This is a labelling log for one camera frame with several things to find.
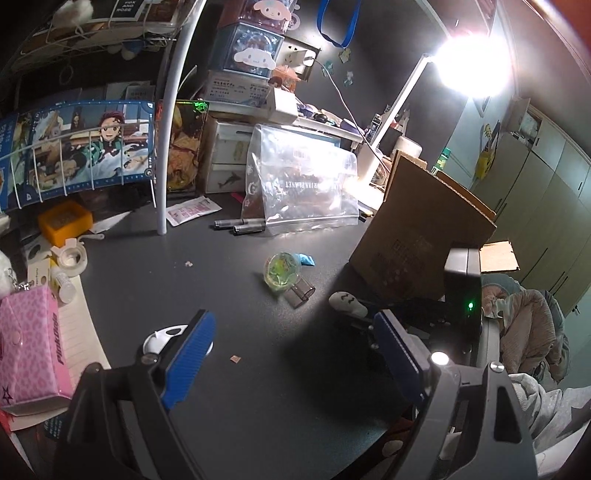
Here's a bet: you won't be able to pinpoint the green round water toy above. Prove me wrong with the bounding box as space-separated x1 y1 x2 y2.
263 252 301 292

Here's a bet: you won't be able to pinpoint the dark battery left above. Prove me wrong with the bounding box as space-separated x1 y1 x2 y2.
213 219 243 230

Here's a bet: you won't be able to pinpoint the pink white paper packet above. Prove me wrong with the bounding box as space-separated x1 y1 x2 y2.
166 196 221 227

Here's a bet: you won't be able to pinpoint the pink blue bedding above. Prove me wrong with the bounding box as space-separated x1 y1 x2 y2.
482 273 570 384

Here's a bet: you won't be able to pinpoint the blue crumpled wrapper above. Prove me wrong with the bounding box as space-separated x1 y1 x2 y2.
294 253 315 267

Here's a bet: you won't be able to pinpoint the white small bottle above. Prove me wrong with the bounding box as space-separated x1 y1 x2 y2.
50 260 77 304

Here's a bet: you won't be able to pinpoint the brown cardboard box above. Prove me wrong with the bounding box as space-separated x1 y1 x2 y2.
349 151 497 301

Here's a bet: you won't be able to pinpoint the white tape roll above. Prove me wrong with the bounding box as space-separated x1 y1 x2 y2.
50 233 105 277

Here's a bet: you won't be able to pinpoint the grey star pattern clothing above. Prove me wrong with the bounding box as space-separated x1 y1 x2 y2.
509 373 591 479

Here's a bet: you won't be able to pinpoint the pink leopard tissue box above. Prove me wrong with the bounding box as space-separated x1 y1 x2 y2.
1 285 73 416

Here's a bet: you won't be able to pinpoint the orange small box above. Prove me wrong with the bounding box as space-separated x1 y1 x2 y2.
37 200 94 247

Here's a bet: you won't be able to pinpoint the clear plastic zip bag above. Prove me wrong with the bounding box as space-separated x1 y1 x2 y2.
242 124 359 235

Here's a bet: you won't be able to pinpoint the orange anime art card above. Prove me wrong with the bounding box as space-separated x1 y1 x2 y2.
166 100 208 194

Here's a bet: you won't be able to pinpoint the white mini drawer unit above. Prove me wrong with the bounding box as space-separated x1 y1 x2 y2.
197 117 253 195

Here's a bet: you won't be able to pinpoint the green glass bottle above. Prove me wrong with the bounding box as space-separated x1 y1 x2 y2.
436 147 451 170

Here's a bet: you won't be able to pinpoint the white cylindrical humidifier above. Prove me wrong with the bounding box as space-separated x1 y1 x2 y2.
391 135 423 160

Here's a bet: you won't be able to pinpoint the beige wardrobe cabinets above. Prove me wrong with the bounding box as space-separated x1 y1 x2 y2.
473 97 590 313

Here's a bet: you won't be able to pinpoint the anime poster in rack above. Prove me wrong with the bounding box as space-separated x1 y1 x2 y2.
1 100 155 212

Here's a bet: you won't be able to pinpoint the white shelf tray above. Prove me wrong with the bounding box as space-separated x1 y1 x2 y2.
267 105 366 144

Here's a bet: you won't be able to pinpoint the blue cinnamoroll storage box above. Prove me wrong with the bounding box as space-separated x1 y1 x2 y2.
208 22 284 79

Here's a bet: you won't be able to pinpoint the white desk lamp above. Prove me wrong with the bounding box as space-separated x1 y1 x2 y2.
359 32 517 186

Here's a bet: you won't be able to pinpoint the white metal pole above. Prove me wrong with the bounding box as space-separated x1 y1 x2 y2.
154 0 208 236

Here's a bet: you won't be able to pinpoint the black camera box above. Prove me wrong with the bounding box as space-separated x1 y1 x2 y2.
444 245 482 366

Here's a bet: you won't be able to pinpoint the white power cable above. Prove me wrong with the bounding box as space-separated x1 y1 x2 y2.
313 57 394 176

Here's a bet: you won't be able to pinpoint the white wall socket panel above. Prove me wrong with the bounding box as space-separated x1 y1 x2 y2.
276 37 321 81

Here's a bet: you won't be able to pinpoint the blue lanyard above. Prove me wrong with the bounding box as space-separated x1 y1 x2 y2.
316 0 364 50

